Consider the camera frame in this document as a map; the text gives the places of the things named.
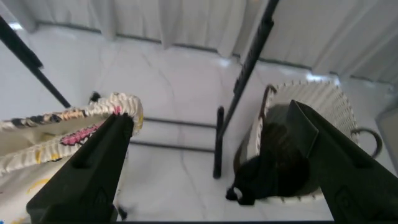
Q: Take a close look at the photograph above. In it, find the white curtain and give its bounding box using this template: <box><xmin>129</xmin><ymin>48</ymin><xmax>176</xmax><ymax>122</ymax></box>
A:
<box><xmin>0</xmin><ymin>0</ymin><xmax>398</xmax><ymax>85</ymax></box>

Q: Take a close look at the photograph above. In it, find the black clothes rack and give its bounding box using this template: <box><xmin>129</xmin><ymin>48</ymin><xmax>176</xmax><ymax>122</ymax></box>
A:
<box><xmin>0</xmin><ymin>0</ymin><xmax>280</xmax><ymax>180</ymax></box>

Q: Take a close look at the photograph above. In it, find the black garment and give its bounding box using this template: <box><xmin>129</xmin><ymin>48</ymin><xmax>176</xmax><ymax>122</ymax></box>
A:
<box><xmin>226</xmin><ymin>154</ymin><xmax>312</xmax><ymax>206</ymax></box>

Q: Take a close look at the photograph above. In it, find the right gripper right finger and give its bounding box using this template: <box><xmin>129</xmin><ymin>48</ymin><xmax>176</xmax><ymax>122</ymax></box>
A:
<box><xmin>285</xmin><ymin>99</ymin><xmax>398</xmax><ymax>222</ymax></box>

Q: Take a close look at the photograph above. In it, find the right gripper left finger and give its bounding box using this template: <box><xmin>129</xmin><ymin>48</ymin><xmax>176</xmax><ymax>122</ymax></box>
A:
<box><xmin>26</xmin><ymin>113</ymin><xmax>134</xmax><ymax>222</ymax></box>

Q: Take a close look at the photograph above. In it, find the cream printed garment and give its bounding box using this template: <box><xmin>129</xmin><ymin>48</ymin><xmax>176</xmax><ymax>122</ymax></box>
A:
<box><xmin>0</xmin><ymin>92</ymin><xmax>144</xmax><ymax>224</ymax></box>

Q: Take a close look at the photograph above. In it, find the white laundry basket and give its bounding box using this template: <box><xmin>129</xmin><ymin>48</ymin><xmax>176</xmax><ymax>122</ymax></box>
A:
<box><xmin>233</xmin><ymin>80</ymin><xmax>384</xmax><ymax>205</ymax></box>

